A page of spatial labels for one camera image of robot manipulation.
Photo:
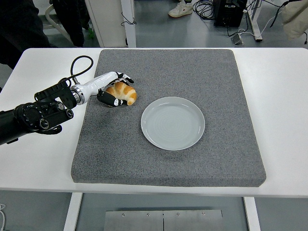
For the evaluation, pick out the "white chair frame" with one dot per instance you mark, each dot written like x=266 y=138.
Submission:
x=54 y=22

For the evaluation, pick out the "grey felt mat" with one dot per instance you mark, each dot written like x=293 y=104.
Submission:
x=192 y=72

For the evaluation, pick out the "white cabinet panel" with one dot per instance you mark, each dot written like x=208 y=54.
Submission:
x=108 y=16

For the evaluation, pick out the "golden brown croissant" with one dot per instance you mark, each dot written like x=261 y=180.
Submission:
x=127 y=93

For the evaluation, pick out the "person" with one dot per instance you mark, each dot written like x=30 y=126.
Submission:
x=21 y=26

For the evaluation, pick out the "white desk leg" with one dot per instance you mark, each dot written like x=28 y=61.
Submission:
x=255 y=21

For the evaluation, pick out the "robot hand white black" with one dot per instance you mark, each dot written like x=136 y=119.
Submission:
x=98 y=81

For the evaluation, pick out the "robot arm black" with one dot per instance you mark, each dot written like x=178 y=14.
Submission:
x=29 y=115

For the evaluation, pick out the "small green object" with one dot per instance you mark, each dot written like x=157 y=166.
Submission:
x=91 y=33

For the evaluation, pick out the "light grey round plate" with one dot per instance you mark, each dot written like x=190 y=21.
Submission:
x=173 y=125

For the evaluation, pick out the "white table leg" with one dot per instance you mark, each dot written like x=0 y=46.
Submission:
x=252 y=216
x=72 y=211

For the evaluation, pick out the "black computer box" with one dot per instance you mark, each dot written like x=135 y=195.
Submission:
x=228 y=13

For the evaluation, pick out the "grey power adapter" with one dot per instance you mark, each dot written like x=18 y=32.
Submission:
x=238 y=39

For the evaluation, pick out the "grey metal plate with screws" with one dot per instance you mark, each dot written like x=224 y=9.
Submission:
x=144 y=221

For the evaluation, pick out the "person's foot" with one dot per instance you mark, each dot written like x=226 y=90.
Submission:
x=180 y=10

